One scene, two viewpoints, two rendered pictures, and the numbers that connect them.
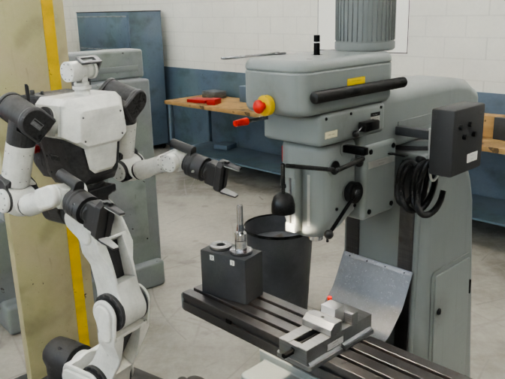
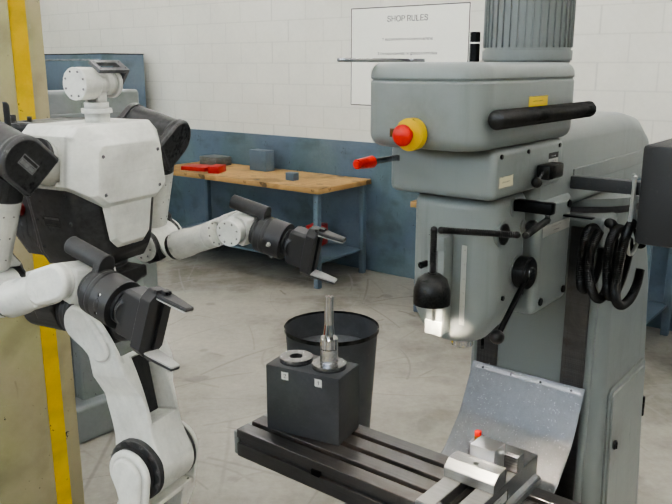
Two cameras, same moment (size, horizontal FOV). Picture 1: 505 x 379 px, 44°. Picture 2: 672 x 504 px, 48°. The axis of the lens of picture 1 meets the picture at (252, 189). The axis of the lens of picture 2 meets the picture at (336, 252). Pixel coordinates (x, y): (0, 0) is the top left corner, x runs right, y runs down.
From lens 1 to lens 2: 0.56 m
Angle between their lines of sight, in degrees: 8
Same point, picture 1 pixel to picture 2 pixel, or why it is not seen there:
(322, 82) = (502, 98)
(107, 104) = (139, 138)
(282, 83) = (442, 97)
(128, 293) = (168, 437)
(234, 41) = (241, 94)
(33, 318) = not seen: outside the picture
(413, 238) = (587, 340)
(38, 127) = (30, 169)
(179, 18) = (167, 64)
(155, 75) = not seen: hidden behind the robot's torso
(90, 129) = (113, 176)
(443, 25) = not seen: hidden behind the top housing
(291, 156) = (434, 217)
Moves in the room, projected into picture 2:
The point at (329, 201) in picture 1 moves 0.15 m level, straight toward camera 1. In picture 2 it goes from (494, 285) to (511, 308)
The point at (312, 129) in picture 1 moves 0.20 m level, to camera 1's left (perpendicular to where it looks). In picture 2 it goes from (479, 173) to (375, 175)
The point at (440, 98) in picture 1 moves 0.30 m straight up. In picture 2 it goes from (615, 139) to (626, 18)
